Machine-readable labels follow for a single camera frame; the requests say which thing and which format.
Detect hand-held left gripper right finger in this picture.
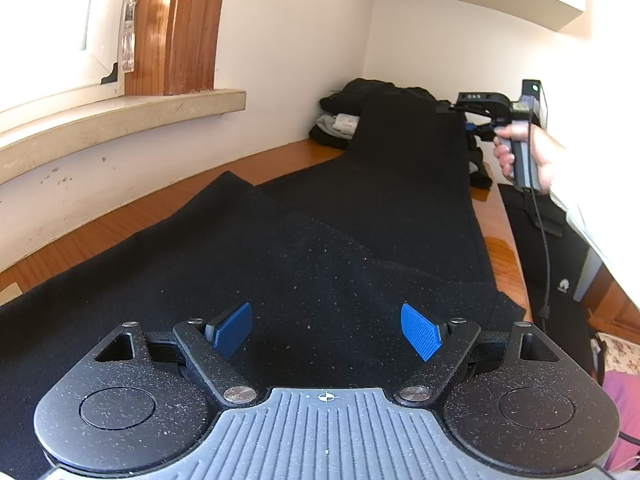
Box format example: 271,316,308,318
393,302,561,406

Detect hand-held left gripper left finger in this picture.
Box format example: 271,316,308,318
94,302,261,406

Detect black fleece pants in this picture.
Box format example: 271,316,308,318
0,91,533,480

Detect person's right forearm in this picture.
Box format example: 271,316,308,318
550,147,640,311

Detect person's right hand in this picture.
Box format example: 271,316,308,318
492,122,568,196

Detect black folded sweater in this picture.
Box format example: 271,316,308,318
320,78,436,116

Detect black folded garment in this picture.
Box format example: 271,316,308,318
309,125,351,151

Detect black bag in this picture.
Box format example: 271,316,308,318
497,182,608,381

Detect floral fabric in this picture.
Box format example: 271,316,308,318
590,332,640,376

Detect person's pink trousers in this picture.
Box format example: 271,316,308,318
600,370,640,480

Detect beige windowsill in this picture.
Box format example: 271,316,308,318
0,89,247,186

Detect white window sash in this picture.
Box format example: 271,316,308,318
0,0,126,116

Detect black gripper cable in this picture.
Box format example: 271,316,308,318
527,187,553,322

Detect wooden window frame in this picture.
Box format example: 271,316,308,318
125,0,231,97

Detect clear blind cord pull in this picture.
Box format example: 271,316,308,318
117,0,143,73

